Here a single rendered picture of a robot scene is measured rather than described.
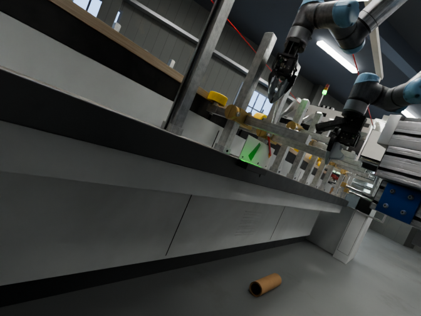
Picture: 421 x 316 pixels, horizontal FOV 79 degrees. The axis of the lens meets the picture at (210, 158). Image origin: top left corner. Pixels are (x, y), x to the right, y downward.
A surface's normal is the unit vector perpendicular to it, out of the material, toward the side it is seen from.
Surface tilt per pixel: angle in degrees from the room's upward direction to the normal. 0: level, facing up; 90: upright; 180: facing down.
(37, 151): 90
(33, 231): 90
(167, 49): 90
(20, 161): 90
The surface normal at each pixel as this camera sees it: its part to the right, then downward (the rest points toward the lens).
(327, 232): -0.58, -0.19
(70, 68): 0.71, 0.35
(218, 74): 0.39, 0.23
